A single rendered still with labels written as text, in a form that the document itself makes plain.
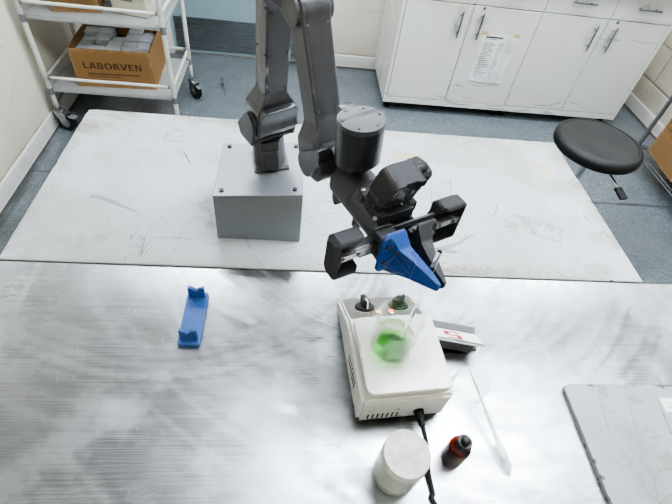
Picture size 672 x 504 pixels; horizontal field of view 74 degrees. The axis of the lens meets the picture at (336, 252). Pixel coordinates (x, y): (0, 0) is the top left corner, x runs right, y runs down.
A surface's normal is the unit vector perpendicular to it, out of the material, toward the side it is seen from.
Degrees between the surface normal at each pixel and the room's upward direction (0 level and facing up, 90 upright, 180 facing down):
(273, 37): 101
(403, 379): 0
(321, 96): 73
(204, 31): 90
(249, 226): 90
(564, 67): 90
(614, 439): 0
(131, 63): 91
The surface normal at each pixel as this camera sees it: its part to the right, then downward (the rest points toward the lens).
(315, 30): 0.52, 0.45
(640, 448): 0.11, -0.66
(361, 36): 0.04, 0.75
